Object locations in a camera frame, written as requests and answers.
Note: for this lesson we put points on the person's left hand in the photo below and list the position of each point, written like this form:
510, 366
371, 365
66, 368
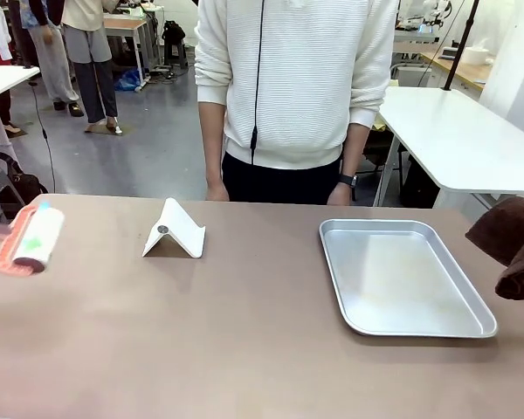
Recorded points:
339, 196

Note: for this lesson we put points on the person's right hand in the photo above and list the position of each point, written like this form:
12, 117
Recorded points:
217, 193

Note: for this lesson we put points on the brown cloth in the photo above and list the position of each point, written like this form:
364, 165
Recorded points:
511, 235

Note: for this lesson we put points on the pink lint roller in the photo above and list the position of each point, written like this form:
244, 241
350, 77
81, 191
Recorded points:
37, 242

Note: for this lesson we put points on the person's right forearm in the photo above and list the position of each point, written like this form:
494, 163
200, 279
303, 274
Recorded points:
212, 144

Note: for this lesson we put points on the person's left forearm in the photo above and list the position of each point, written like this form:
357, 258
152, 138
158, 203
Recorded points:
353, 148

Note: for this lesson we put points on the black wristwatch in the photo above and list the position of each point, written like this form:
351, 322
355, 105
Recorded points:
348, 180

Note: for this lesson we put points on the white folding stand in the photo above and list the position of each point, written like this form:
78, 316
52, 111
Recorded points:
179, 231

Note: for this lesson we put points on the person's black trousers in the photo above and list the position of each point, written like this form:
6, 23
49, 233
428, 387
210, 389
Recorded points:
279, 183

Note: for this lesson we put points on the silver metal tray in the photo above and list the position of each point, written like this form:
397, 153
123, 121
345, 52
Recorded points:
397, 279

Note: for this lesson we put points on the person's white sweater torso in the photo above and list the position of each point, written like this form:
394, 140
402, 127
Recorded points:
305, 78

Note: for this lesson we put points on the large white table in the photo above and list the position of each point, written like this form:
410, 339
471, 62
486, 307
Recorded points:
463, 139

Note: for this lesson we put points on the white box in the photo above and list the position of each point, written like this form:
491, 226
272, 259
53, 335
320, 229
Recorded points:
412, 76

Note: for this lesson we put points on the blue plastic bag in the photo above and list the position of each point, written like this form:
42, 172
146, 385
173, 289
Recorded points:
128, 80

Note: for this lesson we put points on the black stool with bag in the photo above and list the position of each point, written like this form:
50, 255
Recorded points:
174, 39

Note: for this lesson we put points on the wooden workbench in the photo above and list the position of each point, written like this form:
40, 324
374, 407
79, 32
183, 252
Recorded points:
445, 65

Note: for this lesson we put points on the bystander in beige top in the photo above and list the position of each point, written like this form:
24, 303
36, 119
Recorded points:
91, 65

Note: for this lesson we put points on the wooden top desk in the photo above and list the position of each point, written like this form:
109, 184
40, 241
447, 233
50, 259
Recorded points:
126, 25

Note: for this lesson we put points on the black bag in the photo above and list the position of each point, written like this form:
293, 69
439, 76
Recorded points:
24, 185

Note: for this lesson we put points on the black pole stand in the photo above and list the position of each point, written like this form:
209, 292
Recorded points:
460, 43

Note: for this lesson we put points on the white paper roll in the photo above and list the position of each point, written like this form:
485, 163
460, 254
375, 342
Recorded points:
476, 52

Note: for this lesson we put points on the bystander in grey trousers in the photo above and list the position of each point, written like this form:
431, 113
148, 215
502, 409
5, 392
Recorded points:
54, 65

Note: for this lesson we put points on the small white table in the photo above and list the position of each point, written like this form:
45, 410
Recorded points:
4, 78

